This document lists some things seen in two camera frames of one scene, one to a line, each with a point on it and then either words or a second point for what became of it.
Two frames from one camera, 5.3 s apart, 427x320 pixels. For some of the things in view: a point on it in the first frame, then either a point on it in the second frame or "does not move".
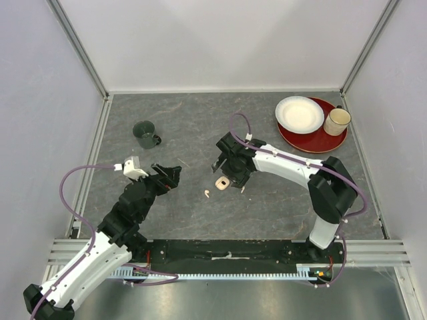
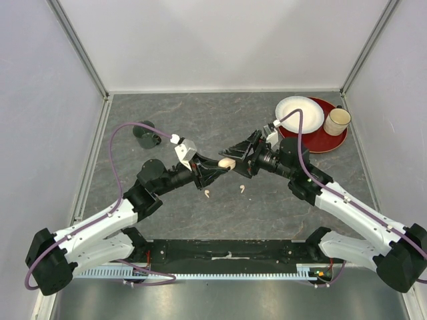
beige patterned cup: x=337 y=121 does not move
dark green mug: x=144 y=131 does not move
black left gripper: x=164 y=182 to x=198 y=173
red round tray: x=317 y=141 does not move
